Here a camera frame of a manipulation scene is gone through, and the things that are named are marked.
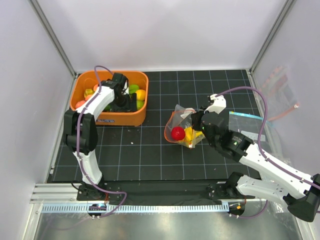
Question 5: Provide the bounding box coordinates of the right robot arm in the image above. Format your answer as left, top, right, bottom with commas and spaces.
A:
191, 111, 320, 223

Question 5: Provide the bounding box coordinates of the black grid mat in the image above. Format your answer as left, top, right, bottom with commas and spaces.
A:
46, 69, 263, 183

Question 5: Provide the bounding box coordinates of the yellow banana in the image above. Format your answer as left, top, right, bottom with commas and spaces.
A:
178, 126, 205, 149

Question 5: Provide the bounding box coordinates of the green star fruit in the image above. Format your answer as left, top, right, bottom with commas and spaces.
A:
129, 84, 140, 95

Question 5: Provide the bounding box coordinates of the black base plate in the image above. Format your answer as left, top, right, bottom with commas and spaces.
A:
76, 179, 257, 206

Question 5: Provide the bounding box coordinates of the peach front left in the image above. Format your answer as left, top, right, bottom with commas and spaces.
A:
75, 100, 86, 109

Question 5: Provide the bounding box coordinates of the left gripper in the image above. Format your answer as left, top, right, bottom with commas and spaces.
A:
110, 92, 136, 118

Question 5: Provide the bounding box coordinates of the orange plastic bin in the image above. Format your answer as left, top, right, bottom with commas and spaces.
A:
69, 70, 149, 126

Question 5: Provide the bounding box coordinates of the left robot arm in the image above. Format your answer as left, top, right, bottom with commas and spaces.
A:
63, 78, 130, 200

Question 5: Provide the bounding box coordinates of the yellow lemon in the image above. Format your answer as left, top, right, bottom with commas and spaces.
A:
135, 89, 147, 101

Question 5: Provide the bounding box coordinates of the blue zipper clear bag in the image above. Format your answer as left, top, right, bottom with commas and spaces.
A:
228, 111, 279, 149

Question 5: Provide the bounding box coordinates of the yellow star fruit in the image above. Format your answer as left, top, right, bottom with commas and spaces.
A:
83, 88, 95, 98

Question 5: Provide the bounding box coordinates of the peach middle left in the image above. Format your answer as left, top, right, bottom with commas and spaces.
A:
84, 94, 93, 101

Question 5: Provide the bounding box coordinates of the green lime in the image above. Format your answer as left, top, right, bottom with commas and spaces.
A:
136, 100, 145, 111

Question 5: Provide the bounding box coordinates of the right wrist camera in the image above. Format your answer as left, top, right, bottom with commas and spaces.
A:
204, 94, 227, 114

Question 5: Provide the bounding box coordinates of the green bell pepper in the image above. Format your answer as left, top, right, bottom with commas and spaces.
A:
103, 105, 111, 112

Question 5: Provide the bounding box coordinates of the red apple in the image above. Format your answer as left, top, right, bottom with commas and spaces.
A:
170, 126, 186, 141

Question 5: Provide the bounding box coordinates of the red zipper clear bag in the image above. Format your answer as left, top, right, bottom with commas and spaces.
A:
164, 104, 196, 146

